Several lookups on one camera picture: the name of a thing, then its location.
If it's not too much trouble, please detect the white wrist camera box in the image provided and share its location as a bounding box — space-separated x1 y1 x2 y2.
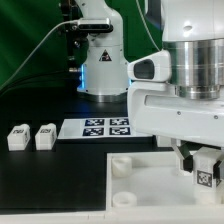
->
127 50 171 83

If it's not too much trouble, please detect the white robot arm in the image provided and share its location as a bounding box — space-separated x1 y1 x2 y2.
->
76 0 224 174

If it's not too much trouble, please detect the white marker sheet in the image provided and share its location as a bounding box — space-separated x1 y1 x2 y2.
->
58 117 147 140

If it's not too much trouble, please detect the white square tabletop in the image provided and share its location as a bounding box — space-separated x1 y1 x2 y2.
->
106 151 224 209

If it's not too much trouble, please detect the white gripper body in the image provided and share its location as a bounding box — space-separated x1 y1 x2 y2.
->
127 81 224 147

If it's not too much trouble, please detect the grey camera cable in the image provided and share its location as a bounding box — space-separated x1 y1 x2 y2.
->
0 20 79 93

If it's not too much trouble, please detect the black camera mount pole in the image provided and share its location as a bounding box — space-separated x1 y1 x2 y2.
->
59 0 87 72

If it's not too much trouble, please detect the grey camera on mount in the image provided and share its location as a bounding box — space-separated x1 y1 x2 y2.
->
70 18 113 33

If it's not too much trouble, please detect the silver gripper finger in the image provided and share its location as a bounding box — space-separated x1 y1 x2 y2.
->
171 139 193 173
216 159 224 181

